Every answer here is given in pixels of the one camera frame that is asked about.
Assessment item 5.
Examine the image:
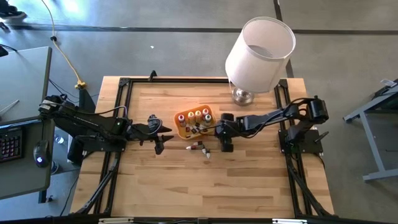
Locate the yellow plastic bin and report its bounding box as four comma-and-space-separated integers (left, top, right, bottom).
173, 104, 216, 141

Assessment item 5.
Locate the person's foot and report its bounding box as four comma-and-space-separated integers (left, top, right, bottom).
0, 3, 27, 20

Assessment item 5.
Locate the grey metal stand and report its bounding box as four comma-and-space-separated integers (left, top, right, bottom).
343, 78, 398, 183

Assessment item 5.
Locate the grey computer desk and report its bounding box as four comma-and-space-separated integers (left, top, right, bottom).
0, 45, 56, 200

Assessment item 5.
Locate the black aluminium table frame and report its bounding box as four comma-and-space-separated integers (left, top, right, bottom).
70, 76, 336, 218

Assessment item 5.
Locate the yellow extension cable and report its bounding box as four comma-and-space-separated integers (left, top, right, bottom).
39, 0, 88, 90

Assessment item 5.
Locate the silver pen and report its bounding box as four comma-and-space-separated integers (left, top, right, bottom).
0, 99, 21, 114

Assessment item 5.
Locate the black keyboard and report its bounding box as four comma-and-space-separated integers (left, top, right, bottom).
0, 126, 25, 163

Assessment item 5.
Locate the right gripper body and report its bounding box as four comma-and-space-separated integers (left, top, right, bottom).
215, 113, 237, 153

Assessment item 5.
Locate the black computer mouse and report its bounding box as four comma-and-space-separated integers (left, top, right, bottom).
32, 139, 51, 169

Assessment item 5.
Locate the white shade silver table lamp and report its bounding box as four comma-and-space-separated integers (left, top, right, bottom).
224, 16, 297, 107

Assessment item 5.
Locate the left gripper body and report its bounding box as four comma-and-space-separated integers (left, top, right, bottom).
136, 114, 165, 156

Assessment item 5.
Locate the silver metal bracket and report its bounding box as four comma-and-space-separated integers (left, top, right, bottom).
272, 218, 308, 224
98, 217, 135, 224

